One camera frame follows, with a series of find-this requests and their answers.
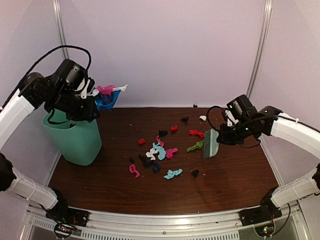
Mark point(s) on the pink paper scrap left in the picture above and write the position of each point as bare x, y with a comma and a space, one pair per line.
133, 170

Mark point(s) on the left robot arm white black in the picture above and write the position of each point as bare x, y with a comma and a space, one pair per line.
31, 93

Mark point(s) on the white paper scrap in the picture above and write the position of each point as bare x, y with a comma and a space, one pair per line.
95, 92
151, 154

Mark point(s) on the black paper scrap centre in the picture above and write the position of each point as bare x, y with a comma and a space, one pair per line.
145, 162

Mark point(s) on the white scrap far back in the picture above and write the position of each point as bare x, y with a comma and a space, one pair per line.
203, 117

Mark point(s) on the aluminium front frame rail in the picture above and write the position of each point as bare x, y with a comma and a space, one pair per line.
223, 225

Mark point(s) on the right aluminium corner post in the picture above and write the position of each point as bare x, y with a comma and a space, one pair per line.
264, 31

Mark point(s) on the black scrap far back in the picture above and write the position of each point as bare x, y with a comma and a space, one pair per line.
184, 120

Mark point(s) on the pink paper scrap middle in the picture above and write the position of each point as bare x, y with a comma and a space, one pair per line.
170, 152

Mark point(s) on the light blue scrap lower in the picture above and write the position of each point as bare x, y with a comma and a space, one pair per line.
172, 173

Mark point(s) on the green plastic trash bin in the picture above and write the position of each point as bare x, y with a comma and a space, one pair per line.
78, 141

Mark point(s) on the pink scrap upper small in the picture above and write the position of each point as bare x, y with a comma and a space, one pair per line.
158, 139

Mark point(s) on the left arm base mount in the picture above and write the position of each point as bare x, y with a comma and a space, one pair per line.
61, 212

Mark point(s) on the white paper scrap upper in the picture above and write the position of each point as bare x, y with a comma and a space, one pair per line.
151, 154

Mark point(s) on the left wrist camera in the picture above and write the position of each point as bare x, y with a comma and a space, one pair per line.
85, 88

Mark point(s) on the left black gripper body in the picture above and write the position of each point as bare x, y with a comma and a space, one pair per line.
64, 99

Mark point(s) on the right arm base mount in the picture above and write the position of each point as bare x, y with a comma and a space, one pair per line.
265, 212

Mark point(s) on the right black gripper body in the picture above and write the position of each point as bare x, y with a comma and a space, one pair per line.
236, 135

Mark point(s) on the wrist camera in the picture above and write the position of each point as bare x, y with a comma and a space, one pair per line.
229, 118
85, 88

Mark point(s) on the aluminium corner post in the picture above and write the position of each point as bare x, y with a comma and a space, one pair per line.
59, 21
264, 31

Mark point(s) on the black scrap upper centre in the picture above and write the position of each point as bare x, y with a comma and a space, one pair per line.
162, 132

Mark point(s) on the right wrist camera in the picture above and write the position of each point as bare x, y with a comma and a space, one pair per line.
229, 118

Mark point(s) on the mint green hand brush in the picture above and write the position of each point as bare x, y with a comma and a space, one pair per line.
210, 144

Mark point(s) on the blue plastic dustpan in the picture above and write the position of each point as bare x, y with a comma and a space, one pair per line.
106, 102

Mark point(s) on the red scrap upper centre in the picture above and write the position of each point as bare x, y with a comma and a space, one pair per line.
174, 128

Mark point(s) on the small red paper scrap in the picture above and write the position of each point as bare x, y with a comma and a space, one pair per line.
142, 141

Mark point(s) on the white paper scrap lower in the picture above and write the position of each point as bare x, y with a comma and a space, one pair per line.
95, 92

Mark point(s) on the pink paper scrap lower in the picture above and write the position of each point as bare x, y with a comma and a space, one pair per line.
107, 90

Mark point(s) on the light blue scrap upper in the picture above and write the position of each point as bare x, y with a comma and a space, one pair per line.
161, 151

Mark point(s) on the left aluminium corner post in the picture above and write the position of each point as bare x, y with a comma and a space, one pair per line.
59, 21

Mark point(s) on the light blue scrap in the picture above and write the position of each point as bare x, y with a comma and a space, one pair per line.
172, 173
161, 151

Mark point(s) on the pink paper scrap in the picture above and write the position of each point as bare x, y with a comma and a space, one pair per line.
133, 170
170, 152
107, 90

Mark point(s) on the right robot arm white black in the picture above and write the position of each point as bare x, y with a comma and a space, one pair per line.
271, 121

